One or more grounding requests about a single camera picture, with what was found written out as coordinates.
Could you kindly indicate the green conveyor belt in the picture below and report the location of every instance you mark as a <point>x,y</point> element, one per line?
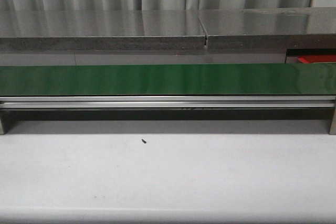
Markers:
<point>208,79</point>

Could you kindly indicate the red tray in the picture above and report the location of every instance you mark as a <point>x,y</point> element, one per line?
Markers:
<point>317,59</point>

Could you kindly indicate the grey counter slab right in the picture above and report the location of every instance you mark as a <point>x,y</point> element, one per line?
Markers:
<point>278,28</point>

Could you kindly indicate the grey counter slab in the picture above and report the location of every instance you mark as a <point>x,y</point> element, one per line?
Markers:
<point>89,30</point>
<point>278,28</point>

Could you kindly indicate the grey counter slab left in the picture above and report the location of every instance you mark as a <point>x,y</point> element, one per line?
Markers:
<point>89,30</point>

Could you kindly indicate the left conveyor support leg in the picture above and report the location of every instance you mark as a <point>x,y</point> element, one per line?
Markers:
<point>5,121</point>

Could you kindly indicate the conveyor support leg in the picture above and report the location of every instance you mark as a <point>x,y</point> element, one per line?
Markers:
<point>5,121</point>
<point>332,123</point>

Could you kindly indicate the right conveyor support leg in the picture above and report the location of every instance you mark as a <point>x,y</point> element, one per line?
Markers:
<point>332,123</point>

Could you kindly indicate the aluminium conveyor frame rail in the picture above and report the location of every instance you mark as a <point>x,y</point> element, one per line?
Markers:
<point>168,102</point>

